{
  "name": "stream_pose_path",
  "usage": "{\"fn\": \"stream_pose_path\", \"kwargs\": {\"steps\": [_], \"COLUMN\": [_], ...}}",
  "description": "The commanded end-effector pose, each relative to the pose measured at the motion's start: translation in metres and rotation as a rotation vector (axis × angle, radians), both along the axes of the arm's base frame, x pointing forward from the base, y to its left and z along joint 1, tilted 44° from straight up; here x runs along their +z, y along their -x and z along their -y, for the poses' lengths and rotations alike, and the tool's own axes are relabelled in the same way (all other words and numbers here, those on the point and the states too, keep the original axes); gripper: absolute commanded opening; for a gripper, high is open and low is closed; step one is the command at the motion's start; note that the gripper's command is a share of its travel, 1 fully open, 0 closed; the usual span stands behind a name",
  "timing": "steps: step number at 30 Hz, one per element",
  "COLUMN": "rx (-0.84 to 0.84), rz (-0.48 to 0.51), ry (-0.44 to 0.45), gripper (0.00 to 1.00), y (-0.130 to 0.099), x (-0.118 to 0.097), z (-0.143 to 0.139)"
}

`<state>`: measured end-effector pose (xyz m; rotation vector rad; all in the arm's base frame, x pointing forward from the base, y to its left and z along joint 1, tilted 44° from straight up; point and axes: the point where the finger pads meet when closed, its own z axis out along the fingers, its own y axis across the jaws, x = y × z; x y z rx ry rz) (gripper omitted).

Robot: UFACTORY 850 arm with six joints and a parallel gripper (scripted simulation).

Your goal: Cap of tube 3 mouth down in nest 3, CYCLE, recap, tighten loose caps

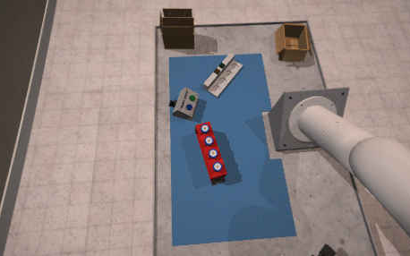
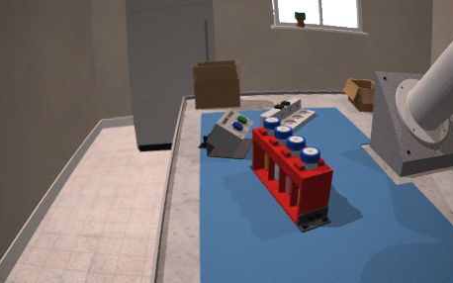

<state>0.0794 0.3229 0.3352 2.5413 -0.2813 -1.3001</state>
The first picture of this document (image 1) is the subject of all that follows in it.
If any blue flat mat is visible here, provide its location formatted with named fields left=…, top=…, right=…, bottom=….
left=169, top=54, right=296, bottom=246

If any grey metal bracket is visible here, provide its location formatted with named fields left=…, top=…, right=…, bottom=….
left=211, top=176, right=226, bottom=185

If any red rectangular block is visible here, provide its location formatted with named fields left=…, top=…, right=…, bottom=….
left=195, top=122, right=226, bottom=181

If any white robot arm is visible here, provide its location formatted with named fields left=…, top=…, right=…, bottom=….
left=288, top=96, right=410, bottom=237

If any grey control panel with two buttons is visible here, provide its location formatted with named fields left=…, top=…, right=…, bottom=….
left=169, top=87, right=199, bottom=121

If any open brown cardboard box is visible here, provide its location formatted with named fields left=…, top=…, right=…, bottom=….
left=275, top=23, right=312, bottom=62

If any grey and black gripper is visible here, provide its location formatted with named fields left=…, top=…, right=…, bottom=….
left=318, top=244, right=336, bottom=256

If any beige tray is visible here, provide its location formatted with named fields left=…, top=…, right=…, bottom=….
left=203, top=53, right=243, bottom=98

